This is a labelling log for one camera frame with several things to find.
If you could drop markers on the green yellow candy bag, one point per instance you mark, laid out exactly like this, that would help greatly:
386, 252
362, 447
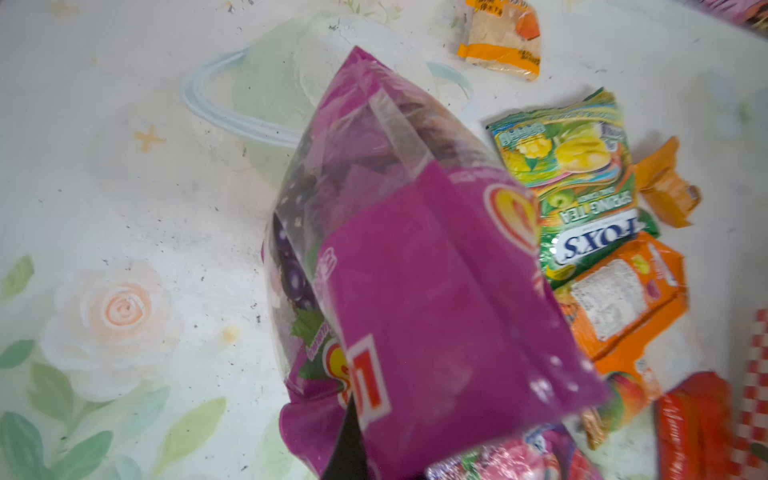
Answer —
576, 160

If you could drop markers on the small orange cracker packet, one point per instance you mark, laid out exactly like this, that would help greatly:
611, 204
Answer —
503, 36

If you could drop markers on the purple snack bag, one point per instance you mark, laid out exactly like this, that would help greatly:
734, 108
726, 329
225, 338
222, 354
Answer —
405, 276

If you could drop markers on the red snack packet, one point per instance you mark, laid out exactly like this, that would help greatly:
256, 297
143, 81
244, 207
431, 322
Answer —
693, 429

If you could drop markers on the orange snack bag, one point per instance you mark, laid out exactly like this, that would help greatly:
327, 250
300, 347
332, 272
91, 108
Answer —
616, 310

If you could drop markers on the purple Fox's candy bag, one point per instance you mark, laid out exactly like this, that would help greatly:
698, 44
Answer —
545, 452

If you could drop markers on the white floral paper bag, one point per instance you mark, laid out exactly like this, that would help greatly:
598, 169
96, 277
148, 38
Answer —
748, 458

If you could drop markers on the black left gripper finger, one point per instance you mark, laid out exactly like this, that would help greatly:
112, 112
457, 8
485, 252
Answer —
349, 460

